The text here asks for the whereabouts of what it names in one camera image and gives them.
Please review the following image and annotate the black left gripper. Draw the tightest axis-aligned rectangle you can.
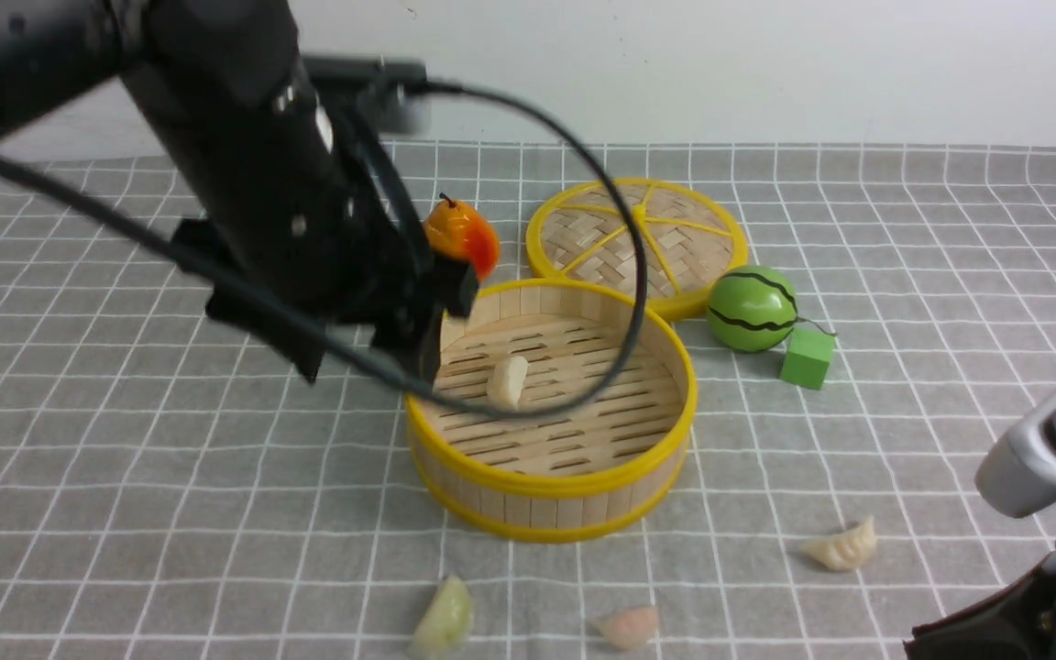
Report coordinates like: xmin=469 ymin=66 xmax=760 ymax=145
xmin=171 ymin=209 xmax=479 ymax=383

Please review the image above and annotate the white toy dumpling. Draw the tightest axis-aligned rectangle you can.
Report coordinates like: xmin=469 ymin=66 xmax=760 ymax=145
xmin=486 ymin=355 xmax=529 ymax=410

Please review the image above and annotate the green toy dumpling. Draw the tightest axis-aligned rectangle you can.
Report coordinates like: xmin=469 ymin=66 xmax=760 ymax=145
xmin=407 ymin=576 xmax=475 ymax=659

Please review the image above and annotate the pink toy dumpling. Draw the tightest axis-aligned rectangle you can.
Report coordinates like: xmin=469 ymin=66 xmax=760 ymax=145
xmin=591 ymin=606 xmax=659 ymax=652

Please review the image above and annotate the cream toy dumpling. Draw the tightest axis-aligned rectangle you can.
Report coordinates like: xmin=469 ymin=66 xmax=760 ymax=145
xmin=799 ymin=515 xmax=876 ymax=573

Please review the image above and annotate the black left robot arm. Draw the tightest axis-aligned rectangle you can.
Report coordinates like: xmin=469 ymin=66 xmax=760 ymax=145
xmin=0 ymin=1 xmax=478 ymax=383

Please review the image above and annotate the woven bamboo steamer lid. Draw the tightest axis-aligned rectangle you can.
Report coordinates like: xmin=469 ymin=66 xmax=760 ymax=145
xmin=525 ymin=177 xmax=749 ymax=322

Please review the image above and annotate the yellow rimmed bamboo steamer tray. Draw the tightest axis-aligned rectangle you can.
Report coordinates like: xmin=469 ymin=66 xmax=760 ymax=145
xmin=406 ymin=279 xmax=699 ymax=544

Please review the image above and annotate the orange toy pear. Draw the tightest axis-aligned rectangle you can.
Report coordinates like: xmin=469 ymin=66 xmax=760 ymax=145
xmin=423 ymin=192 xmax=501 ymax=283

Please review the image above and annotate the grey checkered tablecloth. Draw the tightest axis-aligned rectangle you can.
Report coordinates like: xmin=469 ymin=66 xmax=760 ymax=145
xmin=0 ymin=145 xmax=1056 ymax=659

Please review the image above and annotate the green toy watermelon ball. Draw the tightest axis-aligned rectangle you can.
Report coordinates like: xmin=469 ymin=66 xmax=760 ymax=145
xmin=705 ymin=264 xmax=798 ymax=354

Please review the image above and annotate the green wooden cube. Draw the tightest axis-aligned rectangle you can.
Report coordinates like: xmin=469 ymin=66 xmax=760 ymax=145
xmin=779 ymin=327 xmax=837 ymax=391

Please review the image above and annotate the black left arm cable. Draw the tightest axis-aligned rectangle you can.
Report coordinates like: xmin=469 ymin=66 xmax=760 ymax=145
xmin=0 ymin=81 xmax=650 ymax=421

